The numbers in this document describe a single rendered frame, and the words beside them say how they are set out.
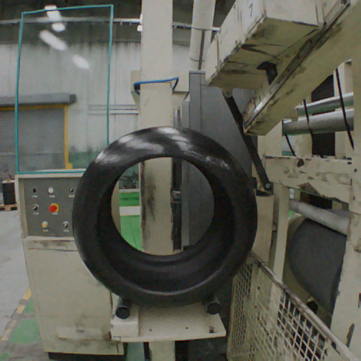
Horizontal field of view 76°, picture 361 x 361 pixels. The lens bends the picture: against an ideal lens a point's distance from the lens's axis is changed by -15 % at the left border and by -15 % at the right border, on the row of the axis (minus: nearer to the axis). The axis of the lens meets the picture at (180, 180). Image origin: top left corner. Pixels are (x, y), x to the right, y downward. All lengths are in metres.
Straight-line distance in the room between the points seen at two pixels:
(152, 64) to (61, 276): 1.24
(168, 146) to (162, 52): 0.54
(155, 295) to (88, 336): 1.10
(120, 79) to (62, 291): 9.01
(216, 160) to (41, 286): 1.34
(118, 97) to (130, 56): 1.65
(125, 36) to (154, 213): 9.85
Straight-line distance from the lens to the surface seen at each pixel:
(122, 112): 9.80
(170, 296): 0.80
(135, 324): 0.87
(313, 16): 0.62
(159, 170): 1.07
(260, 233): 1.14
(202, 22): 1.62
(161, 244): 1.13
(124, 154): 0.70
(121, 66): 10.25
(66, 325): 1.83
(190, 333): 0.92
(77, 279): 1.62
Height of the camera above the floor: 1.38
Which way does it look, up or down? 6 degrees down
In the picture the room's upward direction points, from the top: straight up
